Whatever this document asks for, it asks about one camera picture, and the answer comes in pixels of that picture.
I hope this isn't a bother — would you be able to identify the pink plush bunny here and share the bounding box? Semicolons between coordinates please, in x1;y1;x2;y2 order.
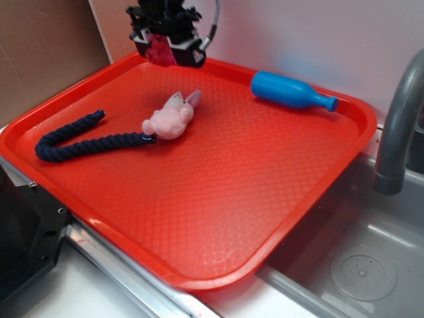
142;90;202;140

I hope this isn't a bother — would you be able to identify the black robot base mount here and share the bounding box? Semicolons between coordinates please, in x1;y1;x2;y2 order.
1;169;70;305

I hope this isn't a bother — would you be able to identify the blue plastic bottle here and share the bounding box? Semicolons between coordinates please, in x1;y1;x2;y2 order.
250;71;339;113

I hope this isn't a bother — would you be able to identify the grey faucet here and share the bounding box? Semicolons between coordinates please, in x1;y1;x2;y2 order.
373;50;423;195

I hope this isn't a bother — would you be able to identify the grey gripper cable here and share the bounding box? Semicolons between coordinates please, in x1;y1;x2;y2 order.
199;0;221;52

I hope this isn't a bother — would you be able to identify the red plastic tray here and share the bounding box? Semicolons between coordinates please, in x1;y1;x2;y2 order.
1;53;377;291

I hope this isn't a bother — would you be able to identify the brown cardboard panel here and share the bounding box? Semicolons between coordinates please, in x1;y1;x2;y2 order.
1;1;109;127

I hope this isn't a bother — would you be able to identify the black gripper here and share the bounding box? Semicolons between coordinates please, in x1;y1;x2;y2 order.
126;1;206;68

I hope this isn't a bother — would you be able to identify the light wooden board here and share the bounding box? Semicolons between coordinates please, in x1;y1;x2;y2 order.
88;0;138;64

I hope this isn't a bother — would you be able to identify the grey toy sink basin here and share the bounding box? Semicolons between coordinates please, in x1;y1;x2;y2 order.
198;124;424;318

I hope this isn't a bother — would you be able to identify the red paper ball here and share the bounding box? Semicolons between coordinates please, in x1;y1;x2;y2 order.
145;34;176;66

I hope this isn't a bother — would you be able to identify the dark blue rope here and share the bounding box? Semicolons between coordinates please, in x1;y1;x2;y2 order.
34;109;158;163

